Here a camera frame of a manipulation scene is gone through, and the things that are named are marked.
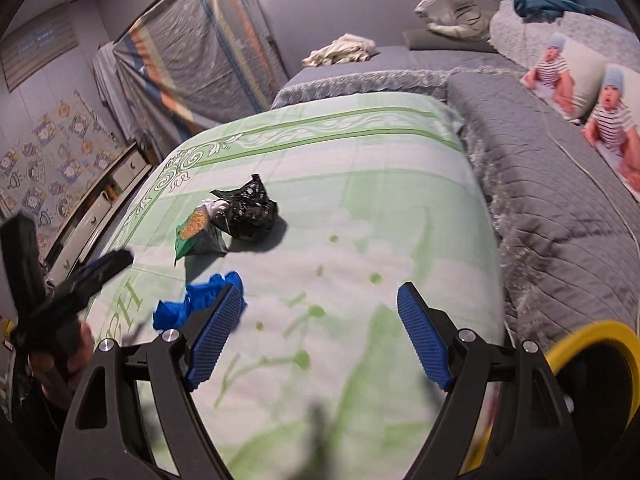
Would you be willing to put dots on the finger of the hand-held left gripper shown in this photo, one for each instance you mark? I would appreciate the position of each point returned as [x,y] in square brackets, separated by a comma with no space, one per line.
[97,272]

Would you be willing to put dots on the cartoon printed wall mat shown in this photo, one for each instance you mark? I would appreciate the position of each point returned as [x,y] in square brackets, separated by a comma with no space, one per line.
[55,160]

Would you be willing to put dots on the person's left hand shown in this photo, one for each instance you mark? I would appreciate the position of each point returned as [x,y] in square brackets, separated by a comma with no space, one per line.
[75,360]

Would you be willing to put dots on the light grey textured cover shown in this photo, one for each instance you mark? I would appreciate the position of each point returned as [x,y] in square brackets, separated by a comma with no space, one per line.
[520,30]

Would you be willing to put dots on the white crumpled cloth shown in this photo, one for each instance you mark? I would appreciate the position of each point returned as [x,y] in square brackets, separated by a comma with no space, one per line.
[340,50]

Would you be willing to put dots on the green patterned quilt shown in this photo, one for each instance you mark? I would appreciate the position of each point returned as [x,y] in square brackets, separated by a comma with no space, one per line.
[325,185]

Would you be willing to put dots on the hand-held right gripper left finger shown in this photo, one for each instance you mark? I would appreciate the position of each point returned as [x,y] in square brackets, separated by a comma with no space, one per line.
[212,335]

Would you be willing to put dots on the green snack packet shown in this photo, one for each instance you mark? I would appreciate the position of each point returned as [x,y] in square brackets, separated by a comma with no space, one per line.
[192,232]

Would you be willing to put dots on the black wrapper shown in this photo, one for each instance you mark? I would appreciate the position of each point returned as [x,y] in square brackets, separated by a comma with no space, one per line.
[250,210]

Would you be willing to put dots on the white tiger plush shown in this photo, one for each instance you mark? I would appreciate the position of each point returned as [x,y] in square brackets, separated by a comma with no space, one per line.
[457,10]

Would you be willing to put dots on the baby print pillow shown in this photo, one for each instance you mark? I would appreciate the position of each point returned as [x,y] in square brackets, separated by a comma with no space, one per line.
[615,125]
[560,75]

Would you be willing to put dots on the striped hanging cloth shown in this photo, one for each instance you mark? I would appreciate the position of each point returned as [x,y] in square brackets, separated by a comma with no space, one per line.
[200,50]

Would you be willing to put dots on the grey hanging cloth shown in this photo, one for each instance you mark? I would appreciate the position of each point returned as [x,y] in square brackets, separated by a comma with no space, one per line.
[112,85]

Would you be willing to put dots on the grey quilted bedspread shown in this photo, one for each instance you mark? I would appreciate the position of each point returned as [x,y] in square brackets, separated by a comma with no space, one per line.
[540,200]

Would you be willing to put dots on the grey bolster pillow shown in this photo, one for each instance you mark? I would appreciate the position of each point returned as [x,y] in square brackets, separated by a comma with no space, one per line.
[425,41]

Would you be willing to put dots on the framed wall picture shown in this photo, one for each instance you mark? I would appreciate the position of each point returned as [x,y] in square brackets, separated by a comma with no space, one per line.
[35,45]

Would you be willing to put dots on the yellow bin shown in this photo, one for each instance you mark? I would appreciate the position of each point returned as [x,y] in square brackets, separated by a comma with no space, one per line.
[595,332]

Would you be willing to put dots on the white drawer cabinet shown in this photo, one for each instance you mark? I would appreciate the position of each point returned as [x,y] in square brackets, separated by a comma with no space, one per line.
[95,210]

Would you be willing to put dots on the grey bed sheet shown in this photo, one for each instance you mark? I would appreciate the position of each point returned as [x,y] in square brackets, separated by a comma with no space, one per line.
[400,62]

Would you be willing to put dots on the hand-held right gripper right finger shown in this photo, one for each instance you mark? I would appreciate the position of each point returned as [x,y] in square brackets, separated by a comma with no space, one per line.
[425,335]

